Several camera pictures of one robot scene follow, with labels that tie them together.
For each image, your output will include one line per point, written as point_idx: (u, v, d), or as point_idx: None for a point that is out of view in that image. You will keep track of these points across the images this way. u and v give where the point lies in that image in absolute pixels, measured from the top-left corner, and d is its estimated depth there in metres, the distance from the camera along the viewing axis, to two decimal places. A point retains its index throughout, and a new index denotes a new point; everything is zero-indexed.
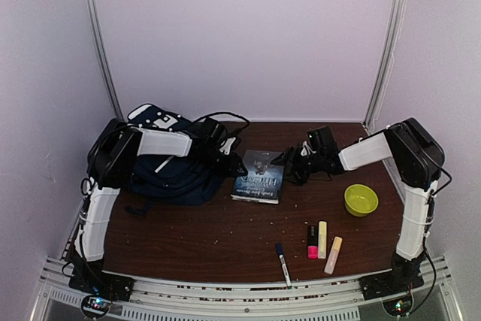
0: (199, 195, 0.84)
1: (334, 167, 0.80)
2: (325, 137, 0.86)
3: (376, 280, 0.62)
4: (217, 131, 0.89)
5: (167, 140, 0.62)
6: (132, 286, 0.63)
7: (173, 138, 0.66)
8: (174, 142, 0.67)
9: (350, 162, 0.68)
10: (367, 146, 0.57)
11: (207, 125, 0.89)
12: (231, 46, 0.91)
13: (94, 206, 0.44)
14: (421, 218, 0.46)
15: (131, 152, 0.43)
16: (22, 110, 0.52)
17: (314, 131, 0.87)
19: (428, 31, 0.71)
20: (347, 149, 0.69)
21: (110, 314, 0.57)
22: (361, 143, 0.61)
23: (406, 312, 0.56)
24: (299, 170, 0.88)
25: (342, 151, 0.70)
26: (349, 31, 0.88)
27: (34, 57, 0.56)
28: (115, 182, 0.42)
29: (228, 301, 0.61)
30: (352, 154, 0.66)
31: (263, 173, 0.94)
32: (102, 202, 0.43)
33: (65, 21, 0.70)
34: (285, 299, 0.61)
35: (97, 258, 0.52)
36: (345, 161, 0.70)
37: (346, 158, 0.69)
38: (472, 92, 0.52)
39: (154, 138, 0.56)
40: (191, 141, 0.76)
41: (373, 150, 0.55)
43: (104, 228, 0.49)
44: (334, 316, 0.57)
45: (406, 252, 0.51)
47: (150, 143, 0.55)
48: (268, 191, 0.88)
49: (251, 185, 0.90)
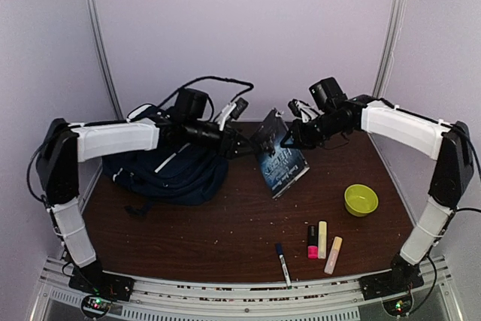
0: (199, 195, 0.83)
1: (352, 116, 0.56)
2: (332, 88, 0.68)
3: (376, 280, 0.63)
4: (195, 105, 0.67)
5: (126, 137, 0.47)
6: (132, 286, 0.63)
7: (116, 132, 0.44)
8: (126, 135, 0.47)
9: (373, 128, 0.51)
10: (411, 126, 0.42)
11: (182, 103, 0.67)
12: (231, 46, 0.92)
13: (59, 220, 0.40)
14: (437, 231, 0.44)
15: (72, 162, 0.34)
16: (21, 110, 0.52)
17: (317, 86, 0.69)
19: (428, 30, 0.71)
20: (382, 109, 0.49)
21: (109, 313, 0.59)
22: (408, 116, 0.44)
23: (406, 312, 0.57)
24: (311, 140, 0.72)
25: (368, 108, 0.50)
26: (351, 30, 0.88)
27: (34, 56, 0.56)
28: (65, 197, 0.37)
29: (227, 301, 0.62)
30: (379, 120, 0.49)
31: (274, 151, 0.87)
32: (66, 213, 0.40)
33: (65, 21, 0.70)
34: (285, 299, 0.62)
35: (92, 260, 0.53)
36: (365, 121, 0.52)
37: (370, 119, 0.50)
38: (472, 90, 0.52)
39: (100, 137, 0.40)
40: (157, 130, 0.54)
41: (413, 138, 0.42)
43: (83, 235, 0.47)
44: (334, 316, 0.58)
45: (409, 257, 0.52)
47: (111, 143, 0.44)
48: (293, 168, 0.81)
49: (277, 172, 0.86)
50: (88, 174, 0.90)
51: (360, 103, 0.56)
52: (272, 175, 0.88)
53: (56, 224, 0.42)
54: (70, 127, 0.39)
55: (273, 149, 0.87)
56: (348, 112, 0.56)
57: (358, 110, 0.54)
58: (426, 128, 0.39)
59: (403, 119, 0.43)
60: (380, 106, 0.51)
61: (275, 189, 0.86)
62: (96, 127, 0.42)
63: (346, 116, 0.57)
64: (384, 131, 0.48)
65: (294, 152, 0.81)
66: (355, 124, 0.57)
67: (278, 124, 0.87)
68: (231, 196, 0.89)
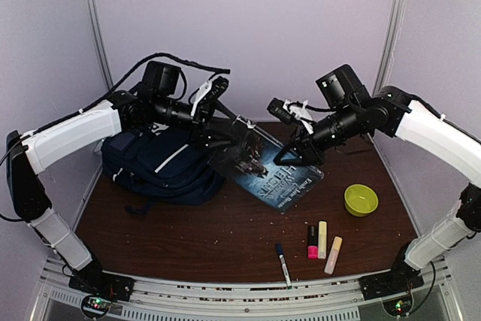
0: (199, 195, 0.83)
1: (390, 116, 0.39)
2: (352, 78, 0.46)
3: (376, 280, 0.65)
4: (166, 79, 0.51)
5: (82, 134, 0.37)
6: (131, 286, 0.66)
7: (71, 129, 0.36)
8: (84, 130, 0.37)
9: (409, 137, 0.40)
10: (468, 152, 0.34)
11: (148, 77, 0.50)
12: (231, 47, 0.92)
13: (43, 231, 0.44)
14: (452, 243, 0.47)
15: (28, 180, 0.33)
16: (21, 110, 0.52)
17: (329, 77, 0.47)
19: (428, 31, 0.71)
20: (431, 117, 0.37)
21: (110, 313, 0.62)
22: (464, 136, 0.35)
23: (406, 312, 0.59)
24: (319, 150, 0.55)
25: (414, 116, 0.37)
26: (350, 30, 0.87)
27: (34, 56, 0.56)
28: (39, 210, 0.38)
29: (227, 301, 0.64)
30: (428, 133, 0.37)
31: (266, 171, 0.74)
32: (45, 225, 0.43)
33: (65, 22, 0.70)
34: (285, 299, 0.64)
35: (89, 261, 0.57)
36: (404, 129, 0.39)
37: (413, 128, 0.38)
38: (472, 90, 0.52)
39: (52, 143, 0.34)
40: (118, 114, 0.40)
41: (464, 163, 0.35)
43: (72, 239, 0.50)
44: (334, 316, 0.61)
45: (414, 262, 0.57)
47: (69, 143, 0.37)
48: (304, 181, 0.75)
49: (280, 189, 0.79)
50: (87, 174, 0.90)
51: (399, 102, 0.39)
52: (274, 195, 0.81)
53: (42, 235, 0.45)
54: (17, 139, 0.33)
55: (266, 168, 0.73)
56: (383, 111, 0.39)
57: (400, 114, 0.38)
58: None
59: (458, 141, 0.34)
60: (422, 111, 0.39)
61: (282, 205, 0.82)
62: (45, 131, 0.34)
63: (382, 116, 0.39)
64: (423, 144, 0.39)
65: (299, 171, 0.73)
66: (390, 130, 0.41)
67: (255, 137, 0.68)
68: (231, 195, 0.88)
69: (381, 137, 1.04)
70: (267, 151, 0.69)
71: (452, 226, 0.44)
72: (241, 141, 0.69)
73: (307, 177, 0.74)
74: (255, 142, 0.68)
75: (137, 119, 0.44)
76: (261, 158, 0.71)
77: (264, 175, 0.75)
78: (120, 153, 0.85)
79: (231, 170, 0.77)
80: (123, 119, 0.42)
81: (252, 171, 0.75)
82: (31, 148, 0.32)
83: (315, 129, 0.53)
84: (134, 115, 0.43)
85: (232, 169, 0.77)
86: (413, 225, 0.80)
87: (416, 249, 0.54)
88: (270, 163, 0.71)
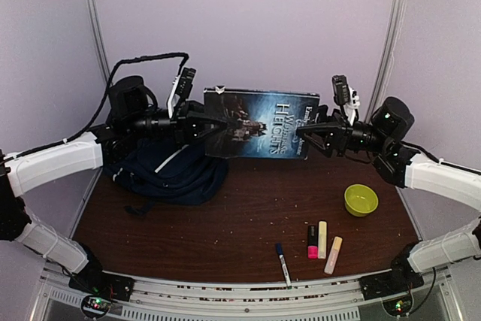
0: (199, 196, 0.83)
1: (394, 174, 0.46)
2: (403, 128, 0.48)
3: (376, 280, 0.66)
4: (131, 101, 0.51)
5: (58, 161, 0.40)
6: (131, 286, 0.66)
7: (54, 155, 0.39)
8: (65, 158, 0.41)
9: (421, 186, 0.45)
10: (468, 183, 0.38)
11: (114, 107, 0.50)
12: (231, 47, 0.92)
13: (28, 242, 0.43)
14: (457, 258, 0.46)
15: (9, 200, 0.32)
16: (21, 109, 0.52)
17: (394, 115, 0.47)
19: (428, 30, 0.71)
20: (427, 163, 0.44)
21: (110, 313, 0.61)
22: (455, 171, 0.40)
23: (406, 312, 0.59)
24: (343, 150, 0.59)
25: (414, 163, 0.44)
26: (350, 29, 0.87)
27: (34, 56, 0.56)
28: (12, 233, 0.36)
29: (227, 301, 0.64)
30: (428, 176, 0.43)
31: (266, 126, 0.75)
32: (33, 237, 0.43)
33: (64, 22, 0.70)
34: (285, 299, 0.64)
35: (86, 263, 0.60)
36: (410, 180, 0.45)
37: (416, 177, 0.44)
38: (472, 89, 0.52)
39: (34, 167, 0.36)
40: (100, 146, 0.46)
41: (470, 197, 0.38)
43: (63, 246, 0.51)
44: (334, 316, 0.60)
45: (416, 264, 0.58)
47: (48, 170, 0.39)
48: (306, 113, 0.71)
49: (283, 134, 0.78)
50: (86, 175, 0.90)
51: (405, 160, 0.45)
52: (286, 146, 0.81)
53: (31, 246, 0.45)
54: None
55: (262, 123, 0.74)
56: (390, 170, 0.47)
57: (403, 167, 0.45)
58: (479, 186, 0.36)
59: (454, 177, 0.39)
60: (422, 158, 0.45)
61: (301, 152, 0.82)
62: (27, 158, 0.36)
63: (388, 172, 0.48)
64: (434, 189, 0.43)
65: (294, 106, 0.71)
66: (399, 181, 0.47)
67: (231, 98, 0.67)
68: (231, 195, 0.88)
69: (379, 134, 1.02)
70: (251, 105, 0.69)
71: (464, 240, 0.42)
72: (223, 112, 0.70)
73: (304, 107, 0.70)
74: (234, 104, 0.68)
75: (117, 154, 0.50)
76: (250, 116, 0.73)
77: (264, 131, 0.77)
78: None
79: (231, 146, 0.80)
80: (106, 153, 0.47)
81: (250, 134, 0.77)
82: (16, 169, 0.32)
83: (354, 126, 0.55)
84: (116, 150, 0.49)
85: (229, 143, 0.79)
86: (413, 225, 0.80)
87: (424, 253, 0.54)
88: (259, 115, 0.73)
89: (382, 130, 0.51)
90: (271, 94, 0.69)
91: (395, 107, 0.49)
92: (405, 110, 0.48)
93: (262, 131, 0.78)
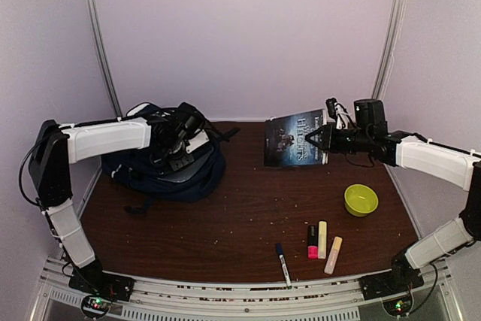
0: (196, 192, 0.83)
1: (386, 152, 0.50)
2: (378, 113, 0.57)
3: (376, 280, 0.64)
4: (192, 121, 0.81)
5: (111, 135, 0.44)
6: (132, 286, 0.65)
7: (109, 130, 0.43)
8: (119, 135, 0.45)
9: (409, 164, 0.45)
10: (451, 159, 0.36)
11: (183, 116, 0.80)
12: (231, 46, 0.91)
13: (54, 222, 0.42)
14: (450, 248, 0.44)
15: (59, 165, 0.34)
16: (21, 109, 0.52)
17: (364, 104, 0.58)
19: (428, 29, 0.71)
20: (415, 143, 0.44)
21: (110, 313, 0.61)
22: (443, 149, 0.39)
23: (406, 312, 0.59)
24: (340, 149, 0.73)
25: (403, 144, 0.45)
26: (350, 29, 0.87)
27: (35, 57, 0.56)
28: (59, 199, 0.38)
29: (227, 301, 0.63)
30: (418, 155, 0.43)
31: (292, 137, 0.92)
32: (60, 216, 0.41)
33: (63, 19, 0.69)
34: (285, 299, 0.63)
35: (90, 259, 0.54)
36: (400, 156, 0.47)
37: (405, 153, 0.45)
38: (472, 89, 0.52)
39: (92, 137, 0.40)
40: (149, 128, 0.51)
41: (452, 173, 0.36)
43: (83, 237, 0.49)
44: (334, 316, 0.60)
45: (412, 260, 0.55)
47: (102, 143, 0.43)
48: (316, 122, 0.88)
49: (304, 143, 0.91)
50: (86, 175, 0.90)
51: (395, 140, 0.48)
52: (308, 152, 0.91)
53: (52, 226, 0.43)
54: (60, 128, 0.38)
55: (291, 134, 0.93)
56: (382, 149, 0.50)
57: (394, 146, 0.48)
58: (458, 158, 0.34)
59: (437, 153, 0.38)
60: (412, 140, 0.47)
61: (318, 156, 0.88)
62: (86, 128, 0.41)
63: (381, 152, 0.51)
64: (419, 167, 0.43)
65: (308, 117, 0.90)
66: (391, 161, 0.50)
67: (276, 121, 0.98)
68: (231, 195, 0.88)
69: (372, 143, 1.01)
70: (286, 121, 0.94)
71: (453, 229, 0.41)
72: (270, 134, 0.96)
73: (314, 118, 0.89)
74: (277, 125, 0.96)
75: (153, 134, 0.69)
76: (285, 131, 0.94)
77: (292, 140, 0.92)
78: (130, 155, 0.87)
79: (276, 158, 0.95)
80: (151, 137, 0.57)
81: (286, 146, 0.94)
82: (77, 135, 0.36)
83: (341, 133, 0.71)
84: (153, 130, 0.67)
85: (277, 157, 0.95)
86: (413, 225, 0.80)
87: (419, 249, 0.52)
88: (291, 129, 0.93)
89: (362, 123, 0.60)
90: (294, 113, 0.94)
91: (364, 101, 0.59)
92: (375, 101, 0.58)
93: (291, 140, 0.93)
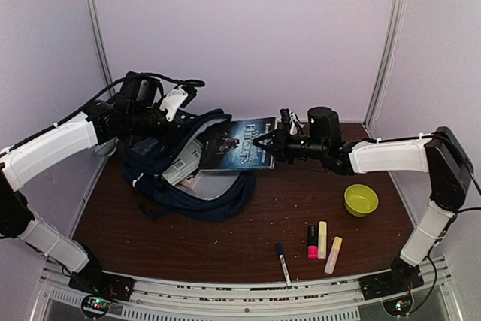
0: (224, 214, 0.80)
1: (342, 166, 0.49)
2: (334, 124, 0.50)
3: (376, 280, 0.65)
4: (144, 90, 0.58)
5: (51, 148, 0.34)
6: (131, 286, 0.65)
7: (46, 144, 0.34)
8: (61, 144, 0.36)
9: (367, 167, 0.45)
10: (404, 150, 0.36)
11: (127, 89, 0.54)
12: (231, 46, 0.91)
13: (32, 243, 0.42)
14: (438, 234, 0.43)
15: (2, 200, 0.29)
16: (22, 110, 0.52)
17: (317, 114, 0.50)
19: (428, 29, 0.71)
20: (366, 146, 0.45)
21: (110, 313, 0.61)
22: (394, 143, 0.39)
23: (406, 312, 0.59)
24: (289, 155, 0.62)
25: (355, 151, 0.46)
26: (349, 29, 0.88)
27: (36, 58, 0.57)
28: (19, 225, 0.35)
29: (227, 301, 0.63)
30: (373, 157, 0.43)
31: (237, 140, 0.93)
32: (32, 237, 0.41)
33: (63, 18, 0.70)
34: (285, 299, 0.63)
35: (86, 262, 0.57)
36: (355, 163, 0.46)
37: (359, 158, 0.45)
38: (472, 88, 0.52)
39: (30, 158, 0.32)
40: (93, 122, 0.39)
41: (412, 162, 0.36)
43: (68, 242, 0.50)
44: (334, 316, 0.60)
45: (406, 258, 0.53)
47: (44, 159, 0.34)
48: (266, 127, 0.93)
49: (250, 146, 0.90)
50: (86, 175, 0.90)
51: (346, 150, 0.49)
52: (253, 155, 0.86)
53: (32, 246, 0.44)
54: None
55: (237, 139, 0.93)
56: (338, 162, 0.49)
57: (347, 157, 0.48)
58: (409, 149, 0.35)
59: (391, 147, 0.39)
60: (363, 143, 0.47)
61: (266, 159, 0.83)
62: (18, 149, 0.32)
63: (336, 165, 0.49)
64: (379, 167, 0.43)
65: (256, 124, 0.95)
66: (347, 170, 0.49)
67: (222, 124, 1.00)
68: None
69: (379, 131, 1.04)
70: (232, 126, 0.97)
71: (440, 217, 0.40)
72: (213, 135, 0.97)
73: (264, 124, 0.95)
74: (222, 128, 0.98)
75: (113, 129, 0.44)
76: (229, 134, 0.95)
77: (237, 143, 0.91)
78: (140, 158, 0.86)
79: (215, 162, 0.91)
80: (100, 131, 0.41)
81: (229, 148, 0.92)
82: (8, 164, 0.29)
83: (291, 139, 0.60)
84: (110, 125, 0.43)
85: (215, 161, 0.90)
86: (413, 225, 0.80)
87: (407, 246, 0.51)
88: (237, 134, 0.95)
89: (315, 134, 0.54)
90: (243, 120, 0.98)
91: (316, 110, 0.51)
92: (327, 109, 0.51)
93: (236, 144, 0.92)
